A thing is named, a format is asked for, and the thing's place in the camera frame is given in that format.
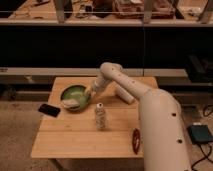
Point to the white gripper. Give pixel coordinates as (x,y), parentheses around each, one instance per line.
(96,87)

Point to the green ceramic bowl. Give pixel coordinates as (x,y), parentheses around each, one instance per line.
(76,92)

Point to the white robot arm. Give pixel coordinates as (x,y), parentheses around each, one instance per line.
(163,141)

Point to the white cloth in bowl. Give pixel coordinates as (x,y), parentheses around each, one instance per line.
(70,103)

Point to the white paper cup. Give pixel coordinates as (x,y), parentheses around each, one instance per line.
(124,95)

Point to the clear plastic bottle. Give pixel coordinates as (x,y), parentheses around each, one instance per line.
(100,117)

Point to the wooden table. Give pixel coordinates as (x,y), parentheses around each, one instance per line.
(74,135)

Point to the black smartphone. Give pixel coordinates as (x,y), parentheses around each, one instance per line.
(49,110)

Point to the black box on floor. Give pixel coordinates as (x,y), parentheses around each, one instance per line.
(200,134)

